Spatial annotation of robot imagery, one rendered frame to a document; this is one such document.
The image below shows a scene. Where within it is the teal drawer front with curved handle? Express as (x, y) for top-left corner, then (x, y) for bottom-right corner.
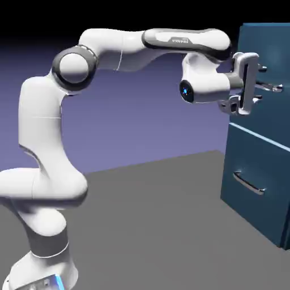
(229, 23), (290, 151)

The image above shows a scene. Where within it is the teal blue cabinet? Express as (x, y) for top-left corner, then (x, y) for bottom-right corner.
(220, 22), (290, 251)

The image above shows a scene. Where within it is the curved silver drawer handle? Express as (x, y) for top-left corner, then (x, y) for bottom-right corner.
(255, 82), (284, 93)

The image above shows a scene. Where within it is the teal drawer front with straight handle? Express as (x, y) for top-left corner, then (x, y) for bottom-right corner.
(220, 123), (290, 249)

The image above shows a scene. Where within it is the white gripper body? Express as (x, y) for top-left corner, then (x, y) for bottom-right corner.
(232, 52), (260, 116)

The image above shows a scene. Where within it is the straight silver drawer handle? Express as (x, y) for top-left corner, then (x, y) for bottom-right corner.
(233, 170), (266, 196)

